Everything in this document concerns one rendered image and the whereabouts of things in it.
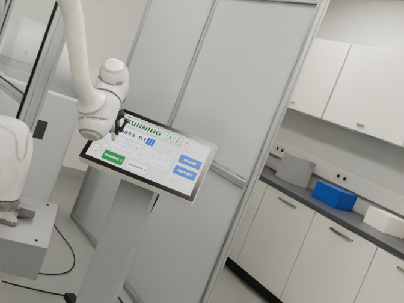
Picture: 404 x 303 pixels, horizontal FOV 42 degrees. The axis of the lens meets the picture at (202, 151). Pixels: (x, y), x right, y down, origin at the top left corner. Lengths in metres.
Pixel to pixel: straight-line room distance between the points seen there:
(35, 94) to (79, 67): 0.70
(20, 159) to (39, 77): 0.82
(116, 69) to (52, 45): 0.59
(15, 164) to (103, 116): 0.33
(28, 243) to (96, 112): 0.47
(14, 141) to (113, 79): 0.42
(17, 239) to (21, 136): 0.29
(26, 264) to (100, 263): 0.95
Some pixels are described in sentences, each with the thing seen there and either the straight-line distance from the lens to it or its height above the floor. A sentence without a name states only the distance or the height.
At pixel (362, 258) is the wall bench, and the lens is 3.82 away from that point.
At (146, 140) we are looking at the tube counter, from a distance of 2.31.
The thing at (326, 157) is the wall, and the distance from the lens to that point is 5.16.
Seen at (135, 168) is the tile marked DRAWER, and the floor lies 1.00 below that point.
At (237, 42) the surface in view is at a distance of 3.23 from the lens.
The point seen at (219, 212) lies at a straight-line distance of 2.91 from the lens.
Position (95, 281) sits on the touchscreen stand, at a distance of 2.47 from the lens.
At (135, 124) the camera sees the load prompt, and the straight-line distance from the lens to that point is 2.36.
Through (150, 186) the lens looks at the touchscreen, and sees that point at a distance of 2.21.
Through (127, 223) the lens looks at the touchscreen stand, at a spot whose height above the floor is 0.74.
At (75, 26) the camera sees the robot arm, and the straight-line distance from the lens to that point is 1.65.
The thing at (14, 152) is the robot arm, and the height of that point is 1.05.
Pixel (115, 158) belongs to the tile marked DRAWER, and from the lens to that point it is 2.26.
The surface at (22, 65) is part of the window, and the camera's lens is 2.32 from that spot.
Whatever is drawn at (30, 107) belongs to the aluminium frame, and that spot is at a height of 1.08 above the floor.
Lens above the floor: 1.40
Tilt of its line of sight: 6 degrees down
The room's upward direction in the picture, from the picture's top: 21 degrees clockwise
